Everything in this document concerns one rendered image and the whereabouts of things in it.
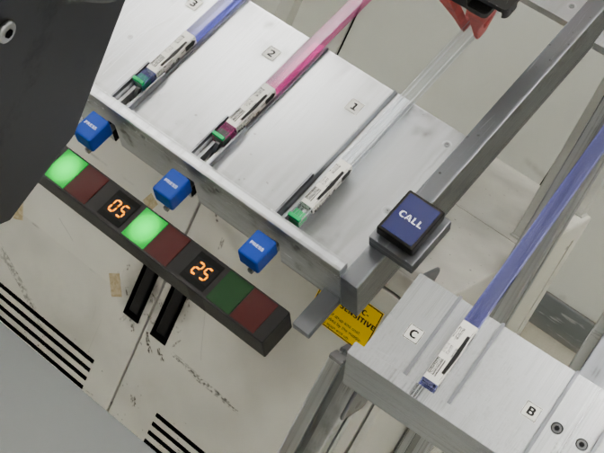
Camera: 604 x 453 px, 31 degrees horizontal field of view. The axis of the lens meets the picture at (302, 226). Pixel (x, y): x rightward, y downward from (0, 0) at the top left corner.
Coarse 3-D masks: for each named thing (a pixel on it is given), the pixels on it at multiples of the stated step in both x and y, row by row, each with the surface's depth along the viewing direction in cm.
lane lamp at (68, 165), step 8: (72, 152) 111; (56, 160) 111; (64, 160) 111; (72, 160) 111; (80, 160) 111; (56, 168) 110; (64, 168) 110; (72, 168) 110; (80, 168) 110; (48, 176) 110; (56, 176) 110; (64, 176) 110; (72, 176) 110; (64, 184) 109
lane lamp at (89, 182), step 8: (88, 168) 110; (80, 176) 110; (88, 176) 110; (96, 176) 110; (104, 176) 110; (72, 184) 109; (80, 184) 109; (88, 184) 109; (96, 184) 109; (104, 184) 109; (72, 192) 109; (80, 192) 109; (88, 192) 109; (80, 200) 108
